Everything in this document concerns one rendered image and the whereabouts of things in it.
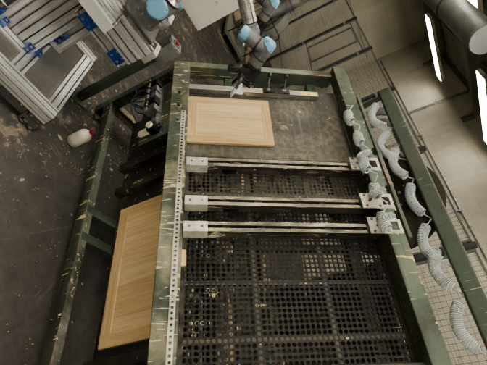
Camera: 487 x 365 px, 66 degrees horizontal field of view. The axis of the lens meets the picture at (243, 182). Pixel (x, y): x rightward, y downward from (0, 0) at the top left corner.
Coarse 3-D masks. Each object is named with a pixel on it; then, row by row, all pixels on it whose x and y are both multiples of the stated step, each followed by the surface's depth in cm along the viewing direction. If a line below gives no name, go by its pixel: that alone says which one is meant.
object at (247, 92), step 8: (192, 88) 264; (200, 88) 264; (208, 88) 266; (216, 88) 267; (224, 88) 268; (232, 88) 269; (248, 88) 271; (256, 88) 272; (256, 96) 273; (264, 96) 273; (272, 96) 274; (280, 96) 274; (288, 96) 275; (296, 96) 275; (304, 96) 275; (312, 96) 276
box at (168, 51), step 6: (168, 36) 260; (174, 36) 263; (162, 42) 260; (168, 42) 256; (162, 48) 257; (168, 48) 257; (174, 48) 258; (180, 48) 267; (162, 54) 261; (168, 54) 261; (174, 54) 262; (162, 60) 265; (168, 60) 265
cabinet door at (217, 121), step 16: (192, 96) 261; (192, 112) 252; (208, 112) 254; (224, 112) 256; (240, 112) 258; (256, 112) 260; (192, 128) 242; (208, 128) 245; (224, 128) 246; (240, 128) 248; (256, 128) 250; (224, 144) 239; (240, 144) 240; (256, 144) 241; (272, 144) 243
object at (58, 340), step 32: (128, 96) 302; (96, 160) 262; (128, 160) 287; (160, 160) 267; (96, 192) 250; (128, 192) 260; (160, 192) 249; (256, 192) 357; (192, 256) 208; (64, 288) 206; (64, 320) 197; (96, 352) 203; (128, 352) 193
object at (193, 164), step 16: (192, 160) 219; (208, 160) 221; (224, 160) 222; (240, 160) 224; (256, 160) 225; (272, 160) 227; (352, 160) 231; (320, 176) 233; (336, 176) 234; (352, 176) 235
